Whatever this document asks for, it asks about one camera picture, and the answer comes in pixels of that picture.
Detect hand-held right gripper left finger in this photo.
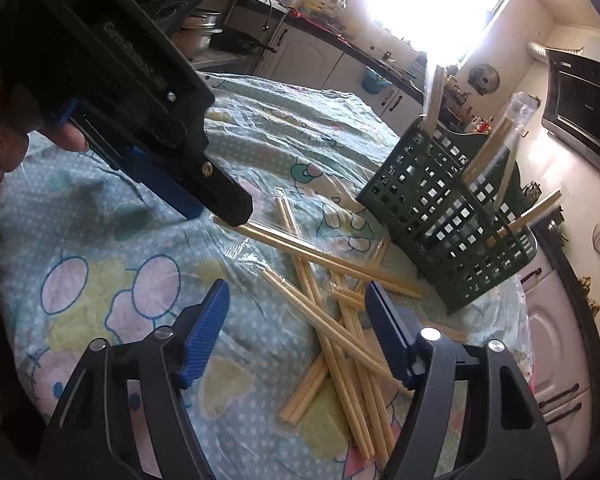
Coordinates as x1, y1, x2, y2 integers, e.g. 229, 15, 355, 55
37, 279, 230, 480

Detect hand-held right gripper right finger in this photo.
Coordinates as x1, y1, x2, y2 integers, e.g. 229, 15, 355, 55
365, 281, 561, 480

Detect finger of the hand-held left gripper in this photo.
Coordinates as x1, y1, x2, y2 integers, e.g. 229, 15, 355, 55
170, 145, 254, 227
80, 110, 204, 221

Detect group of bamboo chopsticks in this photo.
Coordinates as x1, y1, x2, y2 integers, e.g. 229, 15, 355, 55
262, 197, 468, 461

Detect chopstick pair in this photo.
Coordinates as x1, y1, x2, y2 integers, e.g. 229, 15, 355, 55
472, 92, 538, 183
485, 187, 563, 248
212, 214, 425, 301
422, 62, 448, 133

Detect green plastic utensil holder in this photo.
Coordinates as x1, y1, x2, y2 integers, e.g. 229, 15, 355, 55
356, 120, 538, 316

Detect person's left hand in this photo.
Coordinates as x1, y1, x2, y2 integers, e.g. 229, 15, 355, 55
0, 125, 89, 191

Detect cartoon cat printed cloth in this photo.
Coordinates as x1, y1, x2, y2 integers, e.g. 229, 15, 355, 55
0, 72, 536, 480

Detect stack of steel pots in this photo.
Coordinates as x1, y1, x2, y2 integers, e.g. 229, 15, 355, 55
172, 7, 223, 58

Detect black frying pan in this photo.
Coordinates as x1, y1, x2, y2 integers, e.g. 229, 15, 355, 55
210, 27, 279, 56

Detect blue hanging basket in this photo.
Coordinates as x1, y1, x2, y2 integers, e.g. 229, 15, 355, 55
361, 68, 390, 96

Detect ginger roots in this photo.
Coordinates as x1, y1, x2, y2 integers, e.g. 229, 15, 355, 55
577, 274, 600, 313

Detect row of condiment bottles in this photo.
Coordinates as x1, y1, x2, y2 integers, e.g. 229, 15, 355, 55
465, 114, 496, 135

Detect kitchen window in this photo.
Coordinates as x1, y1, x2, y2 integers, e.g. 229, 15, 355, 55
352, 0, 518, 68

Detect black range hood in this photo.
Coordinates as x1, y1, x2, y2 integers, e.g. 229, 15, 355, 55
540, 49, 600, 163

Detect silver flexible duct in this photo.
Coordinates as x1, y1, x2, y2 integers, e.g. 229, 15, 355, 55
525, 40, 586, 61

